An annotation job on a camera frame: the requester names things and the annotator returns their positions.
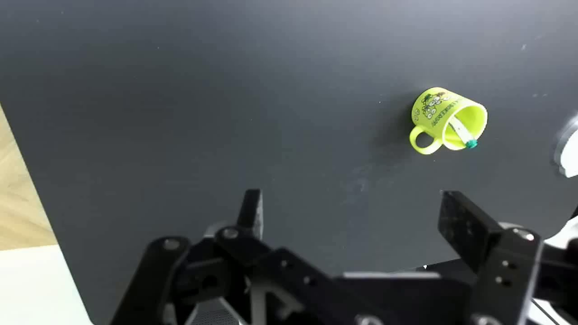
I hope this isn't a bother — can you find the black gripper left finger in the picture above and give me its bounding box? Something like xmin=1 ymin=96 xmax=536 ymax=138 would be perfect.
xmin=110 ymin=188 xmax=339 ymax=325

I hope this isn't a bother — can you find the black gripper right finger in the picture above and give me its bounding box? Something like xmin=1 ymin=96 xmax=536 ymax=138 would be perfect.
xmin=437 ymin=190 xmax=578 ymax=325

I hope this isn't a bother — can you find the white marker with green cap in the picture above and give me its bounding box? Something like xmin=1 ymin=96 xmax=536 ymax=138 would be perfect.
xmin=449 ymin=116 xmax=480 ymax=152

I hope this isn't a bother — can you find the lime green printed mug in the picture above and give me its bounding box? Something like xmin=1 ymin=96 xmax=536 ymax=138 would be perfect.
xmin=408 ymin=85 xmax=489 ymax=158

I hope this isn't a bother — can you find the white box cabinet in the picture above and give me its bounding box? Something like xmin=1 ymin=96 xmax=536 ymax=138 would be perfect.
xmin=0 ymin=243 xmax=94 ymax=325

